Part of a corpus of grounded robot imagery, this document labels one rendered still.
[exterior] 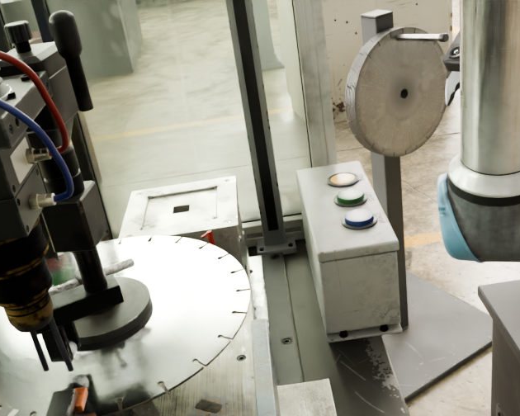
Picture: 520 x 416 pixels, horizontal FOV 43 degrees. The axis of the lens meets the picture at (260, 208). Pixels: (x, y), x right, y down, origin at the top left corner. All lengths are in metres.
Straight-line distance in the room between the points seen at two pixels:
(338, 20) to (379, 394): 3.06
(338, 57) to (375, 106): 2.15
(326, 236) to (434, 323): 1.30
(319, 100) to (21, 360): 0.64
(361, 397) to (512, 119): 0.38
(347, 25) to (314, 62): 2.71
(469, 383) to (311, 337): 1.08
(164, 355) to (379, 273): 0.36
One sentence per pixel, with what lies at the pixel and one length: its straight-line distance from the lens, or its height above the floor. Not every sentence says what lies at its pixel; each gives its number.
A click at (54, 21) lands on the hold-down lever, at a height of 1.27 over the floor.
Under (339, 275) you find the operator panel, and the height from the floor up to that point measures 0.86.
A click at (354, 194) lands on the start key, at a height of 0.91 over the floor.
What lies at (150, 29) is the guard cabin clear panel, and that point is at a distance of 1.09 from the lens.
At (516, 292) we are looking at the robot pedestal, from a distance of 1.06.
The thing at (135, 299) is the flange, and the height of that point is 0.96.
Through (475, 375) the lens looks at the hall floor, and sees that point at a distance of 2.03.
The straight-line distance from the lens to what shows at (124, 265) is 0.73.
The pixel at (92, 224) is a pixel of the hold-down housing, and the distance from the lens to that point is 0.60.
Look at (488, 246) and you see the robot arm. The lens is 0.87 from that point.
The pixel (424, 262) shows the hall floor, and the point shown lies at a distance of 2.50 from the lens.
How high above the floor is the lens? 1.35
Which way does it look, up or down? 27 degrees down
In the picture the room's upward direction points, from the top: 9 degrees counter-clockwise
